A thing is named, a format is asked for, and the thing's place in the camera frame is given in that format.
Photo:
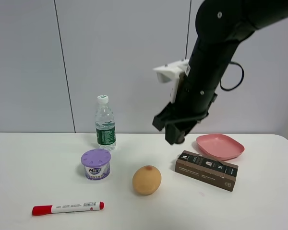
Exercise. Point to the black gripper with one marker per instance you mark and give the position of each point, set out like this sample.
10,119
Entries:
180,118

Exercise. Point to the brown coffee capsule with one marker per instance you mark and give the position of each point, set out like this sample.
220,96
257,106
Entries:
180,140

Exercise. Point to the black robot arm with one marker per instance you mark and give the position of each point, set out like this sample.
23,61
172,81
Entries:
221,26

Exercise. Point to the orange egg-shaped fruit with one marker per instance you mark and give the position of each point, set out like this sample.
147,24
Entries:
146,180

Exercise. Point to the pink plastic plate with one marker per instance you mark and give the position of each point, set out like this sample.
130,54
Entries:
219,146

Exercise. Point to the clear plastic water bottle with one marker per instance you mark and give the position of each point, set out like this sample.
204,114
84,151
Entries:
105,124

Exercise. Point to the brown cardboard box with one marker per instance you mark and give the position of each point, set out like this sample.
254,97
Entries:
207,169

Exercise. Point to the purple lidded air freshener tub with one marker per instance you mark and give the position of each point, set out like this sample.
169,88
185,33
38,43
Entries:
96,163

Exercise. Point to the red and white marker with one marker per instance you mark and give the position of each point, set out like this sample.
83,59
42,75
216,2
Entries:
54,209

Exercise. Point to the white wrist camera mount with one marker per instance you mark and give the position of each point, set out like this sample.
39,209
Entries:
172,72

